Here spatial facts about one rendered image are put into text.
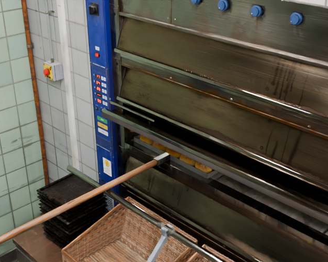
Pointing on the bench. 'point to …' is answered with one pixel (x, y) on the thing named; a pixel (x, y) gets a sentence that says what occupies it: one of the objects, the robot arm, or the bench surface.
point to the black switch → (93, 9)
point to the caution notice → (107, 167)
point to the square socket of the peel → (162, 158)
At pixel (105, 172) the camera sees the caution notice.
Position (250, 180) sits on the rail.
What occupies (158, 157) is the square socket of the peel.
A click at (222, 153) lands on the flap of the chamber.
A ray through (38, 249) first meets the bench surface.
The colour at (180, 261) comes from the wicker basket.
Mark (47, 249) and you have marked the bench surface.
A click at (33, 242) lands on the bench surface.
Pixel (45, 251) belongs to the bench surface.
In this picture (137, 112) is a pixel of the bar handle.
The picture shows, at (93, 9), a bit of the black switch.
